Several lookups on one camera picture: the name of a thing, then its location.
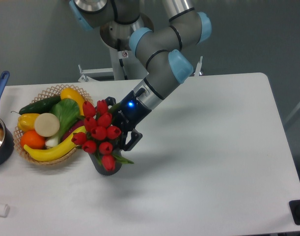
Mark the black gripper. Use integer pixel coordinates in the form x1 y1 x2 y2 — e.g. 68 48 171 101
105 90 152 151

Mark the red tulip bouquet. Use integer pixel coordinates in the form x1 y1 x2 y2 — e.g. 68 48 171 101
72 100 133 165

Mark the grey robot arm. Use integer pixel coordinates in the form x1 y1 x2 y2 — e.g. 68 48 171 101
69 0 212 151

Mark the dark grey ribbed vase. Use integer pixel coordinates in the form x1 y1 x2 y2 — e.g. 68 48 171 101
89 147 122 176

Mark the purple eggplant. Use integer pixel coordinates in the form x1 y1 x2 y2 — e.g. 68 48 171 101
61 120 84 141

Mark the green bok choy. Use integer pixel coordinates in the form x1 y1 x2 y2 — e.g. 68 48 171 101
45 98 80 148

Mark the yellow squash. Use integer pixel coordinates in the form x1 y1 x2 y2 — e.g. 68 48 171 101
60 88 85 115

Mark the beige round disc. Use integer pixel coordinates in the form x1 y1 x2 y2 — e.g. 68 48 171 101
34 113 60 137

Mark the green cucumber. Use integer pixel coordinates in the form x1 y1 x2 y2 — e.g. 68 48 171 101
11 95 61 115

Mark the yellow banana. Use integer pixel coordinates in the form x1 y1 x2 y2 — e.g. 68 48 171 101
24 126 86 162

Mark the orange fruit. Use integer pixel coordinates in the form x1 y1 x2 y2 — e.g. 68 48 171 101
20 130 45 149

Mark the yellow bell pepper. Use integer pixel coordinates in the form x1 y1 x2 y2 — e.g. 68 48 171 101
17 113 40 132

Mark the white cylinder object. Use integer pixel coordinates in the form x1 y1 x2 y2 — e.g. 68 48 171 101
0 203 10 218

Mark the black device at edge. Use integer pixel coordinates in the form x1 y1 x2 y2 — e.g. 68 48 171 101
289 200 300 225

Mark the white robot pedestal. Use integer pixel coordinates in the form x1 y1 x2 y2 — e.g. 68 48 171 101
100 22 150 81

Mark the blue handled saucepan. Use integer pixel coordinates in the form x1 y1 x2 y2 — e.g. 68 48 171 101
0 71 14 165

